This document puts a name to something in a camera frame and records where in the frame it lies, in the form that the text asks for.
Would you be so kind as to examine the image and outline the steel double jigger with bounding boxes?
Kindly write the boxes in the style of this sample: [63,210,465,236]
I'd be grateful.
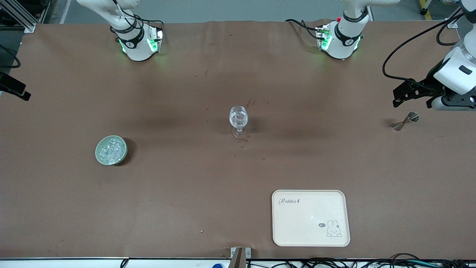
[393,112,420,131]

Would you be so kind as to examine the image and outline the clear ice cubes pile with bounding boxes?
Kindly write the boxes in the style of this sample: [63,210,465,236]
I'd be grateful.
[100,138,125,163]

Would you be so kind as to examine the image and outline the clear wine glass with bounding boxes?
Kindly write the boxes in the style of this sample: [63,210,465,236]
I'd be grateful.
[229,106,249,139]

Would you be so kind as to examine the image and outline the green bowl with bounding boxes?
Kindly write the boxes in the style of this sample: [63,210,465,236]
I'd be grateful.
[95,135,128,166]

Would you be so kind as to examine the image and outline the cream rabbit print tray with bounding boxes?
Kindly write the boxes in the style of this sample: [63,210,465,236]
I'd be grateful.
[271,189,351,247]

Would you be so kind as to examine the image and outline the black hanging cable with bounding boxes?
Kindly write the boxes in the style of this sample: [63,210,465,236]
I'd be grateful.
[0,44,22,68]

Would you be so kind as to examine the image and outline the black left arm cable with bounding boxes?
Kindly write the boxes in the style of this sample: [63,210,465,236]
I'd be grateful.
[382,13,465,84]

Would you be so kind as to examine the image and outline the aluminium frame profile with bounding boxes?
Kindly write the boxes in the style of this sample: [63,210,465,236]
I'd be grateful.
[0,0,51,33]
[444,7,465,29]

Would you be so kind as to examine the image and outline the black left base cable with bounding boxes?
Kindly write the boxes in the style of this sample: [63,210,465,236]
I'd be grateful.
[285,19,321,39]

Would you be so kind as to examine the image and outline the black base cable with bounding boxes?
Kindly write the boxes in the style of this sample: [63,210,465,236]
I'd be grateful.
[285,19,321,39]
[139,19,165,32]

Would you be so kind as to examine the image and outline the black right base cable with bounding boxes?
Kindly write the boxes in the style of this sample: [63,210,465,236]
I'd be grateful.
[139,19,165,32]

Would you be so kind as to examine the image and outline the black cable bundle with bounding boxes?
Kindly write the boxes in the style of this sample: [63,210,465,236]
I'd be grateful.
[247,253,476,268]

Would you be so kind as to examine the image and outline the aluminium profile bracket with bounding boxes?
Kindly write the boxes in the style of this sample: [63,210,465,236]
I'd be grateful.
[230,247,252,268]

